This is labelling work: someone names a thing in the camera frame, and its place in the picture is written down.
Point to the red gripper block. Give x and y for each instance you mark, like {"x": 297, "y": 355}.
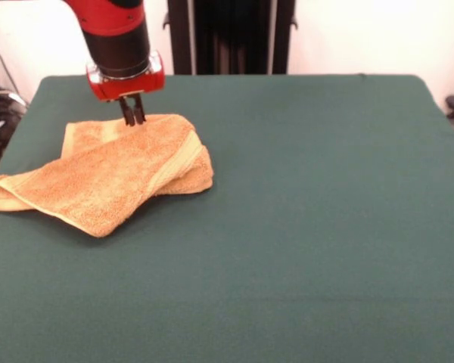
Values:
{"x": 136, "y": 85}

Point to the tan terry towel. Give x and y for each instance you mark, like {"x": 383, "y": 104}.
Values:
{"x": 98, "y": 181}

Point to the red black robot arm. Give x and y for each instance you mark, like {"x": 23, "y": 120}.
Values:
{"x": 113, "y": 19}

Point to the black metal stand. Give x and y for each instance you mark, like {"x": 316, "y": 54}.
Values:
{"x": 231, "y": 38}

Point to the dark green table cloth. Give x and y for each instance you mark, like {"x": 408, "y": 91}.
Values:
{"x": 287, "y": 246}

